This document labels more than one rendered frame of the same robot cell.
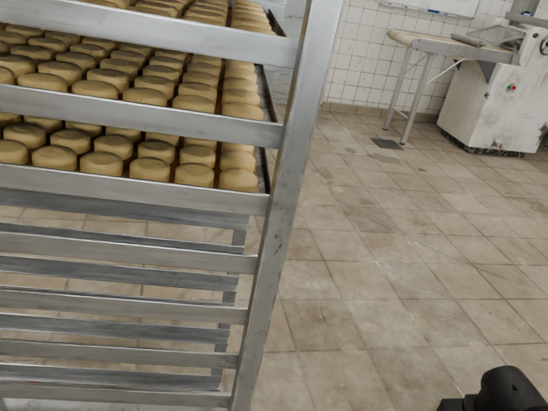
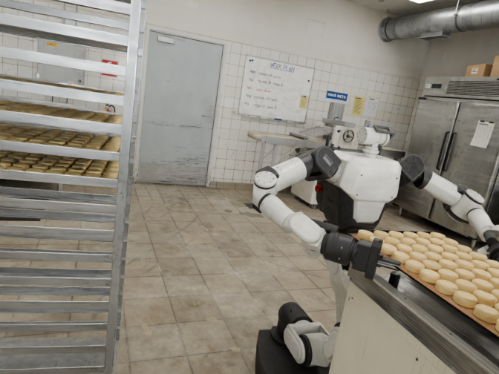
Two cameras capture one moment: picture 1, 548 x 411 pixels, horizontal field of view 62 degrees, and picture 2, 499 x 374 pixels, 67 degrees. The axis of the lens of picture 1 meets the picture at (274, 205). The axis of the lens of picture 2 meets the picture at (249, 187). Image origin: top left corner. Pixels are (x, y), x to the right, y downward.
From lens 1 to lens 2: 82 cm
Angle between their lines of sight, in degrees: 16
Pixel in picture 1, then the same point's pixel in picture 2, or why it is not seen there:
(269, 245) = (119, 197)
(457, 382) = not seen: hidden behind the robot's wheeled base
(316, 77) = (128, 135)
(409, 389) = (248, 337)
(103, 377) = not seen: hidden behind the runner
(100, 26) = (56, 122)
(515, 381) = (292, 307)
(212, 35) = (93, 124)
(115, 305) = (57, 231)
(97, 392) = (47, 279)
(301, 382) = (177, 338)
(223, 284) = not seen: hidden behind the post
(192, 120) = (87, 152)
